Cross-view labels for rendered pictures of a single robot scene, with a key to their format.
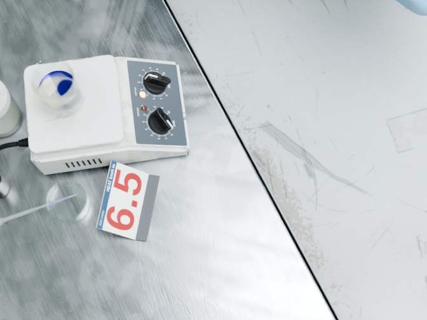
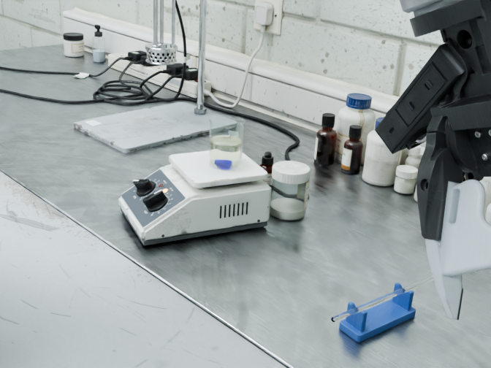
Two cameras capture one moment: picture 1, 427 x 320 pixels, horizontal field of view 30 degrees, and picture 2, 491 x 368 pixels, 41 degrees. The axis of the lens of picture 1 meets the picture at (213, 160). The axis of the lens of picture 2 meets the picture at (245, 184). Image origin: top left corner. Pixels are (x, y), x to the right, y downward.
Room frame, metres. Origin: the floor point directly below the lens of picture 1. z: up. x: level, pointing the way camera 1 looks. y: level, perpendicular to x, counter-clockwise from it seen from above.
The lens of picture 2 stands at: (1.25, -0.17, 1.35)
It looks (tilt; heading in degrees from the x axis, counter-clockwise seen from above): 23 degrees down; 156
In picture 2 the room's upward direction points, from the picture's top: 3 degrees clockwise
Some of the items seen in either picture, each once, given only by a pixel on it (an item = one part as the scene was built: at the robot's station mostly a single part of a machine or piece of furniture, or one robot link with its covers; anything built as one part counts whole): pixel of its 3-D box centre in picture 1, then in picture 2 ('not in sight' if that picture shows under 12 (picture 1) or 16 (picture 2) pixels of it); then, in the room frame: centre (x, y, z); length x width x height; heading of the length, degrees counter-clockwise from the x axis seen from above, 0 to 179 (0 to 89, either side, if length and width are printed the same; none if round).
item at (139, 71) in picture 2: not in sight; (156, 72); (-0.45, 0.31, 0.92); 0.40 x 0.06 x 0.04; 21
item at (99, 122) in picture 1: (73, 103); (217, 166); (0.39, 0.17, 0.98); 0.12 x 0.12 x 0.01; 2
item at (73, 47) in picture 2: not in sight; (74, 44); (-0.79, 0.15, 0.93); 0.06 x 0.06 x 0.06
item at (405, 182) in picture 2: not in sight; (405, 179); (0.39, 0.52, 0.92); 0.04 x 0.04 x 0.04
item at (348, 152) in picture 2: not in sight; (353, 149); (0.28, 0.48, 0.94); 0.04 x 0.04 x 0.09
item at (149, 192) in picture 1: (128, 201); not in sight; (0.27, 0.11, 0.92); 0.09 x 0.06 x 0.04; 164
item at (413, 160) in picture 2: not in sight; (413, 165); (0.36, 0.56, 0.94); 0.03 x 0.03 x 0.07
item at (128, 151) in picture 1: (100, 113); (200, 195); (0.39, 0.14, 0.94); 0.22 x 0.13 x 0.08; 92
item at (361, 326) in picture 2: not in sight; (379, 309); (0.71, 0.25, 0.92); 0.10 x 0.03 x 0.04; 103
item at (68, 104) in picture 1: (58, 86); (226, 142); (0.39, 0.18, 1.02); 0.06 x 0.05 x 0.08; 159
